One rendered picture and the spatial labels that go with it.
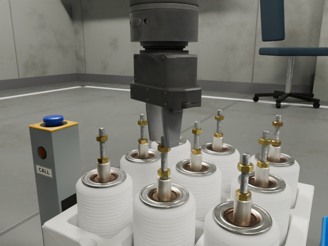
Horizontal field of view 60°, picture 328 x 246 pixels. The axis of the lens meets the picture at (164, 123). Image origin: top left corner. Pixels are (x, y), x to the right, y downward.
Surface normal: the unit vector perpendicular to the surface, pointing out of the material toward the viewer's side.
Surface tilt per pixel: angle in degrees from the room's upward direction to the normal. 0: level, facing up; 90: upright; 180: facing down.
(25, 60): 90
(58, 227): 0
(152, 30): 90
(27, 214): 0
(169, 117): 90
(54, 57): 90
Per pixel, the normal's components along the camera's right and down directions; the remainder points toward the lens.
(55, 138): 0.86, 0.13
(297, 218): 0.00, -0.97
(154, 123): 0.60, 0.20
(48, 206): -0.51, 0.22
